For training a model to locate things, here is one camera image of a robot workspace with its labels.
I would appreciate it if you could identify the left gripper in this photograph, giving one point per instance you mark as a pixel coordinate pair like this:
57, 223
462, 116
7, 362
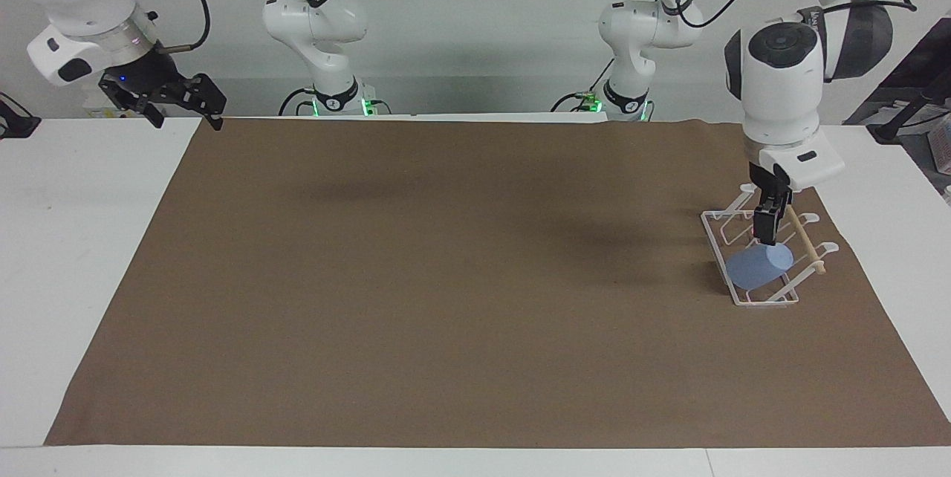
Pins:
764, 180

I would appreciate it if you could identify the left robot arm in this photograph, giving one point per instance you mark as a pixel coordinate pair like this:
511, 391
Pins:
780, 98

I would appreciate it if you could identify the blue cup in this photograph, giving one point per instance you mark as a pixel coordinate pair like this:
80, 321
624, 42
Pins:
754, 267

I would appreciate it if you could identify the black stand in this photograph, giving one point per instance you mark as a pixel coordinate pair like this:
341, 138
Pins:
891, 124
16, 124

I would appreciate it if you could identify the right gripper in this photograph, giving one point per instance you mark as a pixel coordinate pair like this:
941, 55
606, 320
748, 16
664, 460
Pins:
141, 72

